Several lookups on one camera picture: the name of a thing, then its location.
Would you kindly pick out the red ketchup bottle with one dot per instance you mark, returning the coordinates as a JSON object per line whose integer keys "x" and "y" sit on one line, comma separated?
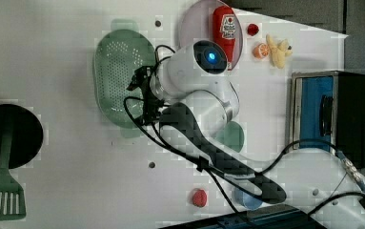
{"x": 224, "y": 31}

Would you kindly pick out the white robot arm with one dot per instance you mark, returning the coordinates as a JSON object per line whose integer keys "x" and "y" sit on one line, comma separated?
{"x": 188, "y": 99}

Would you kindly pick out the green plastic strainer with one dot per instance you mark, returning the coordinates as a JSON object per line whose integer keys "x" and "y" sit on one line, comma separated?
{"x": 117, "y": 56}

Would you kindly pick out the dark blue crate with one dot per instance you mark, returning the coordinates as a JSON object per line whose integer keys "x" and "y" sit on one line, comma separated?
{"x": 280, "y": 216}

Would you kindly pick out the black toaster oven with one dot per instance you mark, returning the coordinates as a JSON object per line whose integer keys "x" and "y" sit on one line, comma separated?
{"x": 328, "y": 109}

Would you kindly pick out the red toy strawberry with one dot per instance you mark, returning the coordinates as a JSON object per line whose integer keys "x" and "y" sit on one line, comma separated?
{"x": 199, "y": 198}

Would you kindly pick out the grey round plate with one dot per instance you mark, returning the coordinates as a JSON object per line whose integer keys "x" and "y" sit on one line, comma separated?
{"x": 197, "y": 24}

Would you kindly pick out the green cup with handle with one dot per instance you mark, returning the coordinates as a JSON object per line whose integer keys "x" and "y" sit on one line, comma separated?
{"x": 232, "y": 136}

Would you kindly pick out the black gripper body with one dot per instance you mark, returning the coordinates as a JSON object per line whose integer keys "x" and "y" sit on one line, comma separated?
{"x": 151, "y": 104}

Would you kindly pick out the orange slice toy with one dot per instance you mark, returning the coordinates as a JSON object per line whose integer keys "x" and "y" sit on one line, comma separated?
{"x": 261, "y": 51}

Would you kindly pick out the blue bowl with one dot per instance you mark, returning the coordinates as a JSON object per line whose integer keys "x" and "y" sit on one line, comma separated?
{"x": 246, "y": 200}

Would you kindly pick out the black utensil holder cup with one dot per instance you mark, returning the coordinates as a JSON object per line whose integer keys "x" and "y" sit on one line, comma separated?
{"x": 27, "y": 137}

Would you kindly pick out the green slotted spatula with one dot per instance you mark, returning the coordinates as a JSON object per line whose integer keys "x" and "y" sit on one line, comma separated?
{"x": 12, "y": 197}

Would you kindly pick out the red green toy fruit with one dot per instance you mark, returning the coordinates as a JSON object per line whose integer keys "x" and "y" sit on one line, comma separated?
{"x": 252, "y": 29}

